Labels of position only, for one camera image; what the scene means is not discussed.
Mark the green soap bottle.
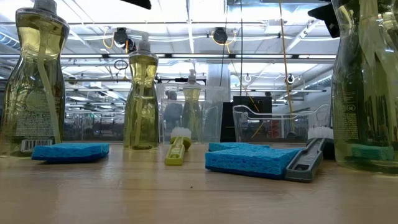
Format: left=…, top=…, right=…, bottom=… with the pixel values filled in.
left=181, top=68, right=203, bottom=143
left=123, top=30, right=160, bottom=150

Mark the blue cellulose sponge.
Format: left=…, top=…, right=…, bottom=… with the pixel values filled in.
left=30, top=142, right=110, bottom=164
left=208, top=142, right=271, bottom=152
left=349, top=143, right=396, bottom=162
left=204, top=146, right=303, bottom=180

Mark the grey dish brush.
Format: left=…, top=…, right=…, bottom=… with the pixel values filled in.
left=284, top=126, right=334, bottom=184

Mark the green dish brush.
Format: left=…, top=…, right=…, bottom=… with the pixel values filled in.
left=164, top=127, right=193, bottom=167

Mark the person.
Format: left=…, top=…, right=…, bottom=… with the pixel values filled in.
left=164, top=90, right=184, bottom=133

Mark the shallow clear plastic tray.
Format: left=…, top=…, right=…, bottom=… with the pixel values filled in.
left=232, top=104, right=333, bottom=144

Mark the tall clear plastic bin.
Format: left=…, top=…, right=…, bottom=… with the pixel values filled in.
left=156, top=82, right=231, bottom=144

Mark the black ceiling cable reel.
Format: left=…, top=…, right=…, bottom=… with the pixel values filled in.
left=113, top=27, right=129, bottom=46
left=212, top=27, right=229, bottom=45

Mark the yellow cable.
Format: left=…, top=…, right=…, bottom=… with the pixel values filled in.
left=279, top=0, right=295, bottom=131

